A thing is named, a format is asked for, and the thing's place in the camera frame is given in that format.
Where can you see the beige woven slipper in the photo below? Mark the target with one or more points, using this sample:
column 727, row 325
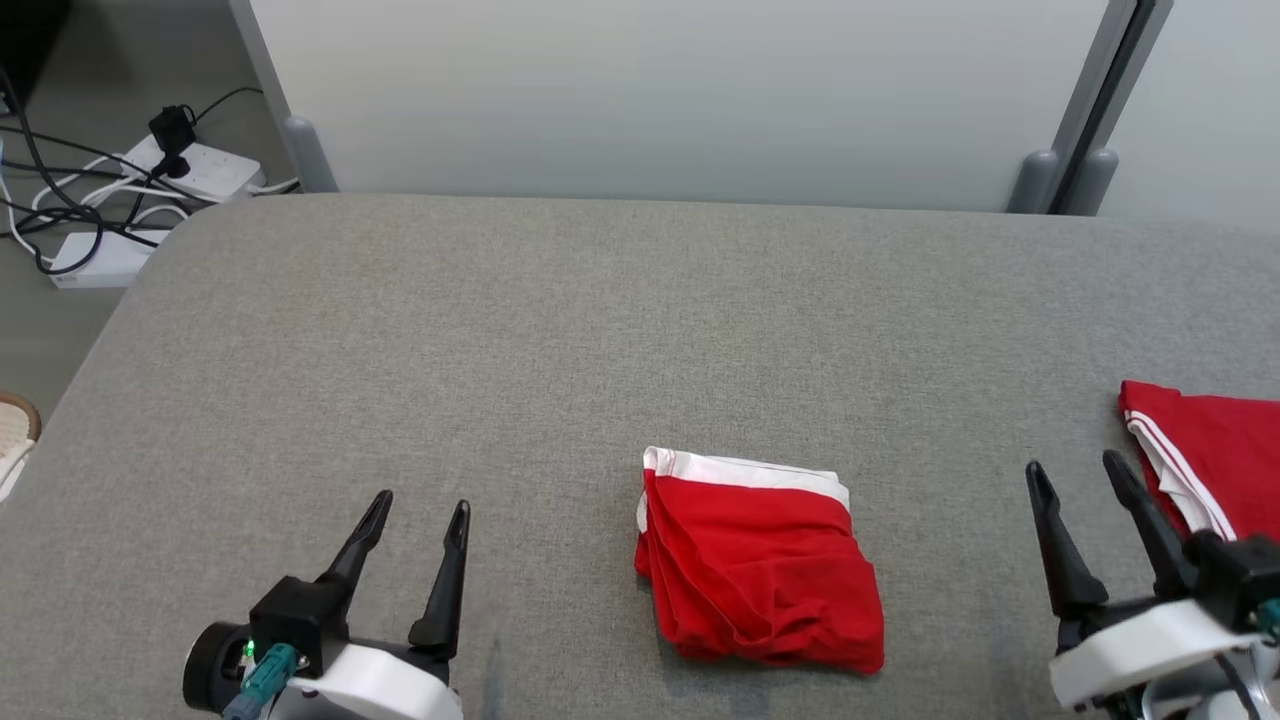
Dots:
column 15, row 435

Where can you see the grey partition frame post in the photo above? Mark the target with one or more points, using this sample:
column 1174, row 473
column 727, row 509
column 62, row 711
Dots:
column 1040, row 180
column 1095, row 185

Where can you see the white power strip with plug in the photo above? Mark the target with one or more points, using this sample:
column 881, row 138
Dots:
column 215, row 170

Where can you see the teal camera connector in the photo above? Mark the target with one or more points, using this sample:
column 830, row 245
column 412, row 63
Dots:
column 1270, row 618
column 265, row 675

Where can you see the red shorts with white stripes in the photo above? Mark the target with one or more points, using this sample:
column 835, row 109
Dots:
column 760, row 570

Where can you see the grey partition post with foot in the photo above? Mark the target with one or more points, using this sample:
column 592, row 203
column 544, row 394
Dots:
column 300, row 150

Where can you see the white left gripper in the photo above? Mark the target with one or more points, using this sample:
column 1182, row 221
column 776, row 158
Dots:
column 380, row 690

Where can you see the black power adapter plug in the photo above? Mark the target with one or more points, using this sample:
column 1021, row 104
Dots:
column 172, row 130

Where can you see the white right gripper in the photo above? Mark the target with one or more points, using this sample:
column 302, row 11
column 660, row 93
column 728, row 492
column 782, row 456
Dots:
column 1130, row 645

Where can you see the teal left camera connector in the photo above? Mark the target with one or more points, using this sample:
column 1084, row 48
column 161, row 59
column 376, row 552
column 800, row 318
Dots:
column 265, row 675

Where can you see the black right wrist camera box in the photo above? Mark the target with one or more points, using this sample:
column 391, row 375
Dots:
column 1235, row 580

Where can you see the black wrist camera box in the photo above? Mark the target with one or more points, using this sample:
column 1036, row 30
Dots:
column 1235, row 580
column 295, row 615

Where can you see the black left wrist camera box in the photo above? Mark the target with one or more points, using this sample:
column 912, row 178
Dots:
column 295, row 615

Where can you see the red white jersey shirt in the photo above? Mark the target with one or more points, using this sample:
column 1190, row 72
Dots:
column 1220, row 450

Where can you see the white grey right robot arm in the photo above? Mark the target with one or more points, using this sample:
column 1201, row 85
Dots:
column 1195, row 695

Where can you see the teal right camera connector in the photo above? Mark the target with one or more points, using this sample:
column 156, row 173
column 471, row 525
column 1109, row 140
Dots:
column 1270, row 618

